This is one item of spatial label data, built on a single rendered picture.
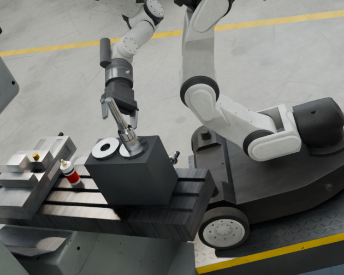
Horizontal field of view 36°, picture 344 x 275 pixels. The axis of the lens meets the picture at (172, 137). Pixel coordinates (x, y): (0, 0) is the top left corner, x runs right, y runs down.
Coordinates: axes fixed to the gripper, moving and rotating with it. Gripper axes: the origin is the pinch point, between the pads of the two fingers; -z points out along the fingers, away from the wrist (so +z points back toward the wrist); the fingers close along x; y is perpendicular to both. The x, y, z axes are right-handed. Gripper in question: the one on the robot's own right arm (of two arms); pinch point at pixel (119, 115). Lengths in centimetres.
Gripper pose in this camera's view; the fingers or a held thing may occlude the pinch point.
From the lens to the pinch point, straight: 161.3
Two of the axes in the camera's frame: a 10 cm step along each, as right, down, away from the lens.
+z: -0.7, -8.6, 5.1
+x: -7.5, -2.9, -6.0
